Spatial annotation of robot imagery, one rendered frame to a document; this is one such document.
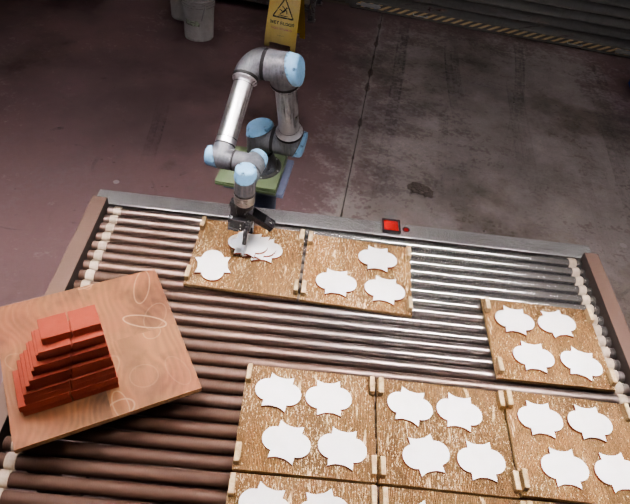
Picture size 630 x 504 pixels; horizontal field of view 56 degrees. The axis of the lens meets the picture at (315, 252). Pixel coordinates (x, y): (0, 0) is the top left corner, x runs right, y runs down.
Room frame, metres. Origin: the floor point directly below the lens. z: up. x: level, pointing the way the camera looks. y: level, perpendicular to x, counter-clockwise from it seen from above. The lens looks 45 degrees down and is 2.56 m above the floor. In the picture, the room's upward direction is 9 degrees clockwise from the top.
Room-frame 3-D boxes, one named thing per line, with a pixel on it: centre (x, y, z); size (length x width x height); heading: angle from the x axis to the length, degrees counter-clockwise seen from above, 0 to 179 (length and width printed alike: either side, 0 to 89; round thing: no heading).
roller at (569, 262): (1.79, -0.13, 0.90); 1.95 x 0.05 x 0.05; 94
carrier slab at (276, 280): (1.56, 0.25, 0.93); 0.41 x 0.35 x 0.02; 92
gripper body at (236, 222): (1.60, 0.28, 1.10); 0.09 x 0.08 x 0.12; 87
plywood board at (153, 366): (0.99, 0.60, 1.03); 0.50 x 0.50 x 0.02; 32
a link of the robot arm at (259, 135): (2.17, 0.31, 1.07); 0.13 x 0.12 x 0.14; 82
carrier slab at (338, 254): (1.57, -0.17, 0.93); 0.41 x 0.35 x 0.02; 91
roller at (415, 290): (1.54, -0.14, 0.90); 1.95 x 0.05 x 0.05; 94
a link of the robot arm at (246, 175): (1.61, 0.28, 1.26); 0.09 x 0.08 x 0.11; 172
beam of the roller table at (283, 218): (1.86, -0.12, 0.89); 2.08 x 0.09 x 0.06; 94
